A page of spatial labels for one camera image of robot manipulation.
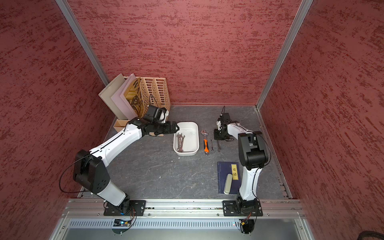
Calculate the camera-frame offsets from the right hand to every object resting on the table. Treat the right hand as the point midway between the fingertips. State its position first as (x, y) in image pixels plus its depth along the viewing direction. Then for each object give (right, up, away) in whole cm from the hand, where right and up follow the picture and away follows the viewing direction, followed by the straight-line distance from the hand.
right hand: (217, 138), depth 101 cm
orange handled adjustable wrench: (-8, -2, -2) cm, 9 cm away
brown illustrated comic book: (-56, +30, -3) cm, 64 cm away
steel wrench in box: (-25, 0, -1) cm, 25 cm away
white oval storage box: (-21, -3, -1) cm, 22 cm away
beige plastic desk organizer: (-46, +34, +13) cm, 59 cm away
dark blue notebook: (+3, -16, -13) cm, 21 cm away
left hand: (-29, +6, -16) cm, 34 cm away
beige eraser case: (+3, -22, -22) cm, 31 cm away
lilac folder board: (-61, +23, -11) cm, 66 cm away
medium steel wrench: (0, -7, -6) cm, 9 cm away
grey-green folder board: (-69, +27, -13) cm, 75 cm away
